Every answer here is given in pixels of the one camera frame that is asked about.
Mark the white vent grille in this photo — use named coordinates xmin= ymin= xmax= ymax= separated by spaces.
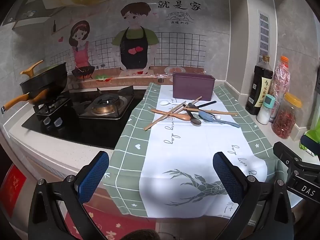
xmin=257 ymin=11 xmax=270 ymax=63

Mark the yellow-lidded chili jar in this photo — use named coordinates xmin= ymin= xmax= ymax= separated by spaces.
xmin=272 ymin=92 xmax=302 ymax=139

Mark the wooden spoon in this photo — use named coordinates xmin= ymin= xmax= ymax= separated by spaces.
xmin=151 ymin=108 xmax=192 ymax=121

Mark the black pan yellow handle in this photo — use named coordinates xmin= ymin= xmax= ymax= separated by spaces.
xmin=1 ymin=85 xmax=68 ymax=114

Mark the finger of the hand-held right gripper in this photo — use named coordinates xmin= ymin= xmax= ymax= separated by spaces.
xmin=273 ymin=141 xmax=304 ymax=167

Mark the green packet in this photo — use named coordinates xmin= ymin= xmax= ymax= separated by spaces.
xmin=300 ymin=127 xmax=320 ymax=153

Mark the range hood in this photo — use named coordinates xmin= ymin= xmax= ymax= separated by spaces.
xmin=2 ymin=0 xmax=73 ymax=30

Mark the black pot with lid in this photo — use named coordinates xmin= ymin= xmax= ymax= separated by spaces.
xmin=20 ymin=60 xmax=68 ymax=95

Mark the orange-capped chili bottle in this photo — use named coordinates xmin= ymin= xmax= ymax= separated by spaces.
xmin=269 ymin=56 xmax=292 ymax=120

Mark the white salt shaker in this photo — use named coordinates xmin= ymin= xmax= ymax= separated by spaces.
xmin=256 ymin=94 xmax=275 ymax=125

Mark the purple utensil holder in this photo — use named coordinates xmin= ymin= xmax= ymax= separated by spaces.
xmin=172 ymin=72 xmax=216 ymax=100

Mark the blue spoon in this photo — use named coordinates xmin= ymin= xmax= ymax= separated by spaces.
xmin=199 ymin=111 xmax=240 ymax=128

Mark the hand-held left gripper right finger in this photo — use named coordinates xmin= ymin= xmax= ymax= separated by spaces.
xmin=212 ymin=151 xmax=294 ymax=240

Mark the cartoon wall poster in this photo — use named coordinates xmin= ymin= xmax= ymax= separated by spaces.
xmin=12 ymin=0 xmax=229 ymax=98

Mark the dark soy sauce bottle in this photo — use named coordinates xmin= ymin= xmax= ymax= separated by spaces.
xmin=245 ymin=55 xmax=274 ymax=115

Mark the red floor mat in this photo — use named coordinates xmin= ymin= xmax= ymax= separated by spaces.
xmin=64 ymin=200 xmax=160 ymax=240

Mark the green and white printed tablecloth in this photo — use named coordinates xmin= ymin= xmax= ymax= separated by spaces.
xmin=104 ymin=81 xmax=283 ymax=218

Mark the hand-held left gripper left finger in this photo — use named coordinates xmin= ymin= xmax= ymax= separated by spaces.
xmin=28 ymin=151 xmax=118 ymax=240

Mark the black gas stove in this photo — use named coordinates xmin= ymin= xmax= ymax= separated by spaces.
xmin=21 ymin=85 xmax=145 ymax=150

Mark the wooden chopstick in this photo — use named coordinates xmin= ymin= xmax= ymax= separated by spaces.
xmin=144 ymin=96 xmax=202 ymax=131
xmin=184 ymin=106 xmax=213 ymax=113
xmin=170 ymin=102 xmax=187 ymax=117
xmin=184 ymin=107 xmax=238 ymax=116

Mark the red cabinet sticker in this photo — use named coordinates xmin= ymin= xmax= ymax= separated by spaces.
xmin=0 ymin=171 xmax=27 ymax=218

